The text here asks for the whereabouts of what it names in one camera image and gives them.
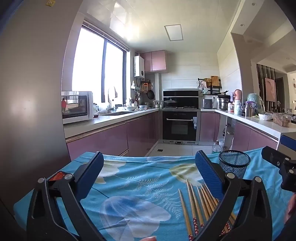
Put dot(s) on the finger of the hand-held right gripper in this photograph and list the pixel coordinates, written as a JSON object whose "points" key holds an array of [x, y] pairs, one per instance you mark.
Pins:
{"points": [[272, 156], [289, 143]]}

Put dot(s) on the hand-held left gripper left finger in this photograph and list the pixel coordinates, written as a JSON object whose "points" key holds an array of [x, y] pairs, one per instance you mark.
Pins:
{"points": [[89, 178]]}

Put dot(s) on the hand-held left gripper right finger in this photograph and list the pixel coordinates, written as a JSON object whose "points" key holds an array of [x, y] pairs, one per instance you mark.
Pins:
{"points": [[208, 176]]}

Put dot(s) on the black mesh holder cup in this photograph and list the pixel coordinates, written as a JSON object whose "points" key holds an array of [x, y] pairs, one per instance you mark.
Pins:
{"points": [[233, 164]]}

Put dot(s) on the bunch of wooden chopsticks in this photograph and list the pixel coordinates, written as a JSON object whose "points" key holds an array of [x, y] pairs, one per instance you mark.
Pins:
{"points": [[203, 204]]}

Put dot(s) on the person's right hand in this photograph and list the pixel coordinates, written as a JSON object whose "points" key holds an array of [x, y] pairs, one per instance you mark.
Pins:
{"points": [[291, 208]]}

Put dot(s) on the clear plastic food box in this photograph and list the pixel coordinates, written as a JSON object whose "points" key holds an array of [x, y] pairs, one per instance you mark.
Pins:
{"points": [[282, 120]]}

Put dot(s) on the plastic oil bottle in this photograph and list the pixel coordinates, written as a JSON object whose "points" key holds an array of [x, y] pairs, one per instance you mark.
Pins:
{"points": [[217, 148]]}

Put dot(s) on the red flat device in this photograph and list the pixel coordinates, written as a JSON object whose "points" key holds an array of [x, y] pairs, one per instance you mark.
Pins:
{"points": [[56, 176]]}

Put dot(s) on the white bowl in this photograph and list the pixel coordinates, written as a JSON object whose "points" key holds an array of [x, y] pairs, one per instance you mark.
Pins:
{"points": [[265, 117]]}

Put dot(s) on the pink base cabinets long row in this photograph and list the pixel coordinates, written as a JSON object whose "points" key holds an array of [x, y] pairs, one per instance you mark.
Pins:
{"points": [[104, 141]]}

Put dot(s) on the pink base cabinets open gap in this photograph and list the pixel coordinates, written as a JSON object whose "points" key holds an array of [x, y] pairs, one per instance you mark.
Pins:
{"points": [[208, 127]]}

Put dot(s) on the blue floral tablecloth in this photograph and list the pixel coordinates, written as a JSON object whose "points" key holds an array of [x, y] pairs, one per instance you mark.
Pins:
{"points": [[138, 185]]}

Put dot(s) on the steel thermos bottle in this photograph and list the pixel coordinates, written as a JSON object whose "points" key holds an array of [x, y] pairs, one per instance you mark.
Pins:
{"points": [[249, 110]]}

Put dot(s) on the light green bag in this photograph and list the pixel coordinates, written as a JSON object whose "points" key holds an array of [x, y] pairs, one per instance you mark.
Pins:
{"points": [[254, 99]]}

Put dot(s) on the black built-in oven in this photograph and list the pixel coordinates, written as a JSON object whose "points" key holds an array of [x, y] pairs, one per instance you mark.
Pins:
{"points": [[179, 126]]}

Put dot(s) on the white plastic container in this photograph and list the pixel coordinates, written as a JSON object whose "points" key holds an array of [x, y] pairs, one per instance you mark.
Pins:
{"points": [[237, 107]]}

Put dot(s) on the white kitchen countertop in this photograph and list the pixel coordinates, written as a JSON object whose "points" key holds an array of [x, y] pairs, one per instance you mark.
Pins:
{"points": [[111, 118]]}

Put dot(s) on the pink kettle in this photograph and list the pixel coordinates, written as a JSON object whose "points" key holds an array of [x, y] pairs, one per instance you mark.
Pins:
{"points": [[238, 95]]}

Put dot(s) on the white microwave oven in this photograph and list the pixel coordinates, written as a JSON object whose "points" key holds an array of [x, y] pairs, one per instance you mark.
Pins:
{"points": [[76, 109]]}

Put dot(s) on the stainless steel pot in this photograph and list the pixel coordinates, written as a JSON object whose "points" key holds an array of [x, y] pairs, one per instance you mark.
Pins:
{"points": [[223, 104]]}

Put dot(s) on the kitchen sink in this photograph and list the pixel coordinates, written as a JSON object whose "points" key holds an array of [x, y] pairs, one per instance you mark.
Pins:
{"points": [[120, 113]]}

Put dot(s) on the silver box appliance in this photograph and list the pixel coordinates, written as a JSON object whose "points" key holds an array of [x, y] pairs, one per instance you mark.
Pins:
{"points": [[207, 103]]}

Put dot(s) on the wok with glass lid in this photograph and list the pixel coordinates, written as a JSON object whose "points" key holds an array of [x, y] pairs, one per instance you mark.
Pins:
{"points": [[170, 103]]}

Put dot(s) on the black range hood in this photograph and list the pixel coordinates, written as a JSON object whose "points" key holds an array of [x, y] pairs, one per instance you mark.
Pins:
{"points": [[180, 93]]}

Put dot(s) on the steel mixing bowl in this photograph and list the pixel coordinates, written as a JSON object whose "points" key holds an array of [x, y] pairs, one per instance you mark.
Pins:
{"points": [[143, 107]]}

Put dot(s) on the wooden cutting board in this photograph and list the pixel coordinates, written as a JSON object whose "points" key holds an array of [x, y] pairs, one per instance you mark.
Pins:
{"points": [[215, 81]]}

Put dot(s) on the black hanging frying pan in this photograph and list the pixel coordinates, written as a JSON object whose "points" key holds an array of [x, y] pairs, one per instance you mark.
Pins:
{"points": [[150, 95]]}

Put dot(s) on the kitchen window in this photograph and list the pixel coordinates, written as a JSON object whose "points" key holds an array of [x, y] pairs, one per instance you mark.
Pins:
{"points": [[90, 64]]}

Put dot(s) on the white gas water heater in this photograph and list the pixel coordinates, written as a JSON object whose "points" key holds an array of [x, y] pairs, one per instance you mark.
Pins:
{"points": [[139, 67]]}

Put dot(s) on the ceiling light panel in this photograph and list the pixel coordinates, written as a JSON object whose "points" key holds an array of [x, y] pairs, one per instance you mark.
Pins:
{"points": [[173, 33]]}

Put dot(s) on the pink wall picture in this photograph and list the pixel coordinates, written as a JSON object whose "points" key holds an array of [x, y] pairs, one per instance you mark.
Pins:
{"points": [[269, 89]]}

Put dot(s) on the black wall rack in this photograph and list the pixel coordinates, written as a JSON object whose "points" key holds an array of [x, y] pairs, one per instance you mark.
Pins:
{"points": [[216, 87]]}

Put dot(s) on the pink wall cabinet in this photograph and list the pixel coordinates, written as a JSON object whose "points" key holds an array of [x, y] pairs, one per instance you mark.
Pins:
{"points": [[153, 61]]}

